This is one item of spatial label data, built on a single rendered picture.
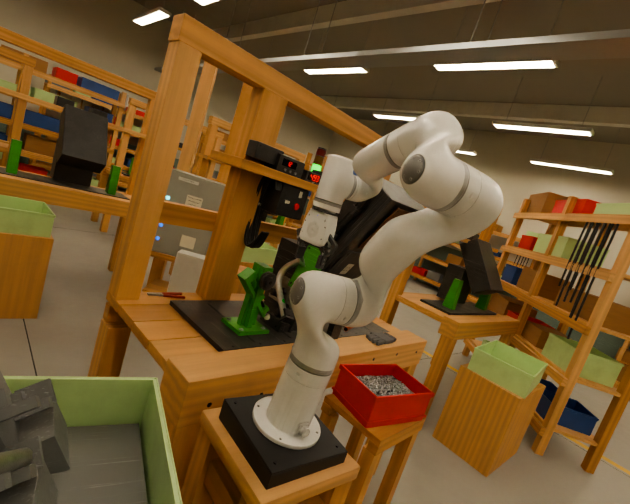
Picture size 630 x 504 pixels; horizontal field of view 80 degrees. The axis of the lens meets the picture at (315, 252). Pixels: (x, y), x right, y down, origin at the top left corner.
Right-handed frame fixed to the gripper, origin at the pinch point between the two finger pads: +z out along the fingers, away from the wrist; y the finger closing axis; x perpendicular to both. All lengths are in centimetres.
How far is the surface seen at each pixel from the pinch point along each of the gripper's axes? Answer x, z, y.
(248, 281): 5.9, 19.2, -31.3
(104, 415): -48, 43, -3
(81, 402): -52, 40, -4
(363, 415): 29, 47, 20
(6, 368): -34, 130, -167
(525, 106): 746, -324, -229
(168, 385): -26, 47, -14
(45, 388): -60, 35, -4
